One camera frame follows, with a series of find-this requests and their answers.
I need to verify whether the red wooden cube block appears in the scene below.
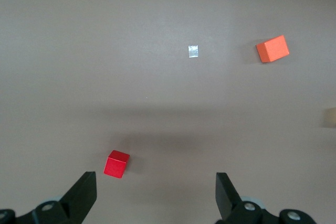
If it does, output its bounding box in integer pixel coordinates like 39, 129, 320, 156
103, 150, 131, 179

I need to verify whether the small clear tape square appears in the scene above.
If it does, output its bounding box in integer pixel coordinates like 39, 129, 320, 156
188, 45, 199, 59

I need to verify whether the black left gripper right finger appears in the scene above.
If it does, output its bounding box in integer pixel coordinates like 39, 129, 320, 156
215, 172, 319, 224

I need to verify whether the orange wooden cube block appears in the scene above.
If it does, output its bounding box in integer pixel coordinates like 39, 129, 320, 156
256, 35, 290, 64

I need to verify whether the yellow wooden cube block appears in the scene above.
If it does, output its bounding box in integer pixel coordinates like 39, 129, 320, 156
322, 107, 336, 128

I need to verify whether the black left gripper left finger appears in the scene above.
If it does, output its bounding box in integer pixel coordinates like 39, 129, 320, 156
0, 171, 98, 224

